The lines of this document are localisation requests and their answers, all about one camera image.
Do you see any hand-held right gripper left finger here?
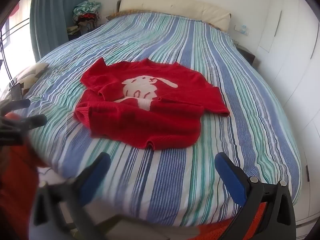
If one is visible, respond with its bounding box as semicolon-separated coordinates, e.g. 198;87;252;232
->
33;152;112;240

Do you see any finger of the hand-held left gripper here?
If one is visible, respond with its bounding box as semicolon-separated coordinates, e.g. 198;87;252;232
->
0;114;48;144
0;98;31;112

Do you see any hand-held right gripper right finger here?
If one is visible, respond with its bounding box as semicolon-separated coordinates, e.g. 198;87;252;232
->
214;152;297;240

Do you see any red sweater with white rabbit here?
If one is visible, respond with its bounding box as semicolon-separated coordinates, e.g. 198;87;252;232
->
73;57;230;151

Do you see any pile of colourful clothes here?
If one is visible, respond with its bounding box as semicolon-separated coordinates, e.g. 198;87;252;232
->
67;0;102;36

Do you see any patterned cushion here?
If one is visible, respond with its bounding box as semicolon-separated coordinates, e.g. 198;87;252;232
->
0;62;50;100

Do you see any striped bed cover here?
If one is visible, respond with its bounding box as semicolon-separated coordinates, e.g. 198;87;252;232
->
5;12;303;228

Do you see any window with black bars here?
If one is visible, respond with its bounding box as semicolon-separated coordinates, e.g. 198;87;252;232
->
0;1;33;85

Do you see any person's orange knitted clothing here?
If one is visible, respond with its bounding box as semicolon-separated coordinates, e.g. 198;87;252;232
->
0;140;49;240

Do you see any blue curtain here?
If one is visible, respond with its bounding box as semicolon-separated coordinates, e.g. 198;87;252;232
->
29;0;90;63

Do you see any dark wooden nightstand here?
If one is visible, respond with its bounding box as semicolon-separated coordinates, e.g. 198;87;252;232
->
236;45;256;67

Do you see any brown patterned sheet edge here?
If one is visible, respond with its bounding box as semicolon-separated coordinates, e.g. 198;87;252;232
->
106;9;144;21

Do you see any white wardrobe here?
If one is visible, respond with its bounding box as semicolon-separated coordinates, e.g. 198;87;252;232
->
257;0;320;220

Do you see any cream padded headboard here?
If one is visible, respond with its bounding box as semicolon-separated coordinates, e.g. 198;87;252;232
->
117;0;232;32

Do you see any white wall socket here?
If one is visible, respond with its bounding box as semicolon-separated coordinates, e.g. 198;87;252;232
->
234;24;250;36

